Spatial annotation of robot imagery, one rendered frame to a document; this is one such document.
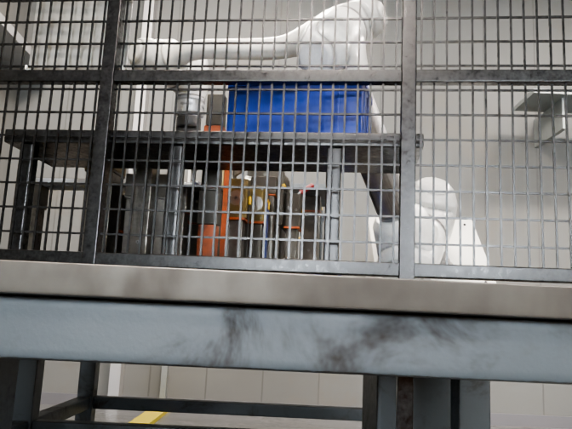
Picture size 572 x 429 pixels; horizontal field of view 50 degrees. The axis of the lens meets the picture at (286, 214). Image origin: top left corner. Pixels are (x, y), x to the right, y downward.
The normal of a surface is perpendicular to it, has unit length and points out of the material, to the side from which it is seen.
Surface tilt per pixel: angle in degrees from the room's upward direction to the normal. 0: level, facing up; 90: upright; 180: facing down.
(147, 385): 90
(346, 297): 90
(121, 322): 90
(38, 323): 90
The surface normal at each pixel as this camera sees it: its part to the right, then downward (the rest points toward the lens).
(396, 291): 0.01, -0.18
